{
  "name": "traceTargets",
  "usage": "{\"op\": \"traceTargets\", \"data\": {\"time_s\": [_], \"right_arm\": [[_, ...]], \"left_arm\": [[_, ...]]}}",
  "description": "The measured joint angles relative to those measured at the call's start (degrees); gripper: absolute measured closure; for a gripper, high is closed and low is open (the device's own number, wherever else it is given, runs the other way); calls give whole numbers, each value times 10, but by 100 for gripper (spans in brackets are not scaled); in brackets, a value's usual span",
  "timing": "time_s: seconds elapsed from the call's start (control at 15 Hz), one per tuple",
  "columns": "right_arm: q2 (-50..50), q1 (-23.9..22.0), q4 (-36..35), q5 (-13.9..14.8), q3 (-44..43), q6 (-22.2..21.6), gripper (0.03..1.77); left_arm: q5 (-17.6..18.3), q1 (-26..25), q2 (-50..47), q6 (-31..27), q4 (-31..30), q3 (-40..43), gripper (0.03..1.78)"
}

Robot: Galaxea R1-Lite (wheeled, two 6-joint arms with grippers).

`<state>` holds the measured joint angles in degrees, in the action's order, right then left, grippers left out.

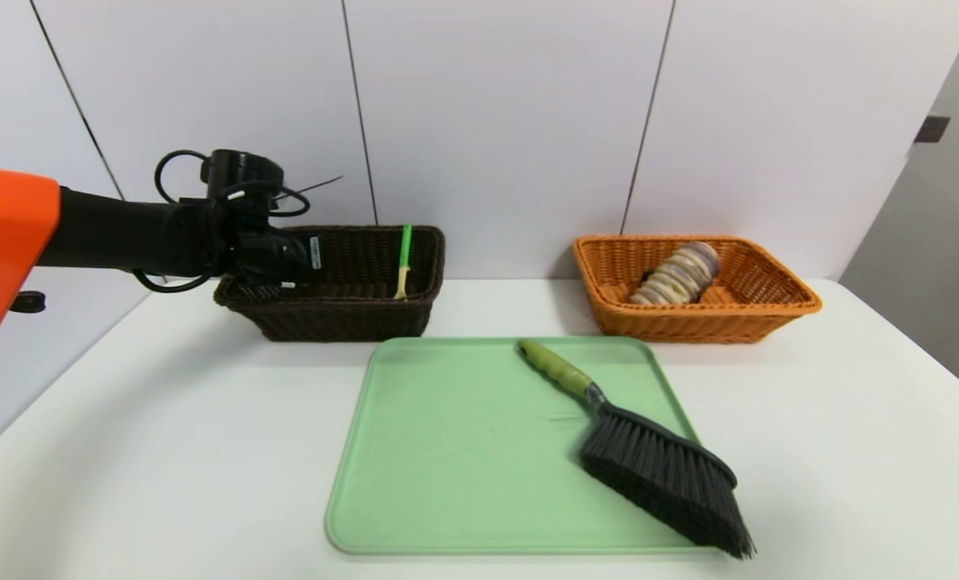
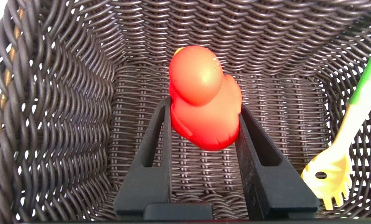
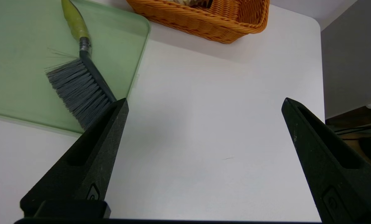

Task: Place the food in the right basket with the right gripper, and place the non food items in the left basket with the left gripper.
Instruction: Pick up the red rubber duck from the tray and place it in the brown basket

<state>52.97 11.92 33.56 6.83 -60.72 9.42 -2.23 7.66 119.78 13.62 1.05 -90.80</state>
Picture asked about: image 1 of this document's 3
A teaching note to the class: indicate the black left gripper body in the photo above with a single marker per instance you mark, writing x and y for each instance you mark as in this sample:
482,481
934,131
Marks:
316,252

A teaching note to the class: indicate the orange wicker basket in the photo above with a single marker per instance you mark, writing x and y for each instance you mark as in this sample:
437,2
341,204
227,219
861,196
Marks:
737,322

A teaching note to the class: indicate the orange and black left arm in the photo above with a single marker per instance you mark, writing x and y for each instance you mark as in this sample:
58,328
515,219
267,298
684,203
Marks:
125,234

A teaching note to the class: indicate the swirled purple bread roll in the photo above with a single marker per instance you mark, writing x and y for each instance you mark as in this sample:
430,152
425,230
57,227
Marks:
676,275

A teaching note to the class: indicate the dark wall bracket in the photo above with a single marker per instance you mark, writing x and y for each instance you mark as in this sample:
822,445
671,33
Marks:
930,130

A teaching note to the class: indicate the dark brown wicker basket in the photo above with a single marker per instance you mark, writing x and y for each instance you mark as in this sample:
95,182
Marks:
342,322

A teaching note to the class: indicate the light green plastic tray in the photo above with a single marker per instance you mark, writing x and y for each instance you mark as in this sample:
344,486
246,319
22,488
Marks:
463,483

